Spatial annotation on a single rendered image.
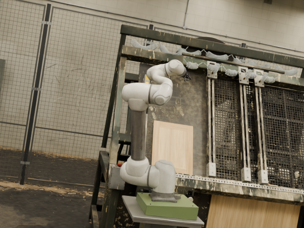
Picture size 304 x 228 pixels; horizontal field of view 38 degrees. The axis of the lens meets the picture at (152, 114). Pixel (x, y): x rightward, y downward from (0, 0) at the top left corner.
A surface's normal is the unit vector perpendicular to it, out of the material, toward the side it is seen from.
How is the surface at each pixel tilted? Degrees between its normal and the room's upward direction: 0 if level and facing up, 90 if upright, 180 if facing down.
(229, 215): 90
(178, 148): 58
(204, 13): 90
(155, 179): 91
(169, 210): 90
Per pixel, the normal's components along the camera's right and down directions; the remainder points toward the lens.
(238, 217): 0.17, 0.09
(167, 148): 0.23, -0.45
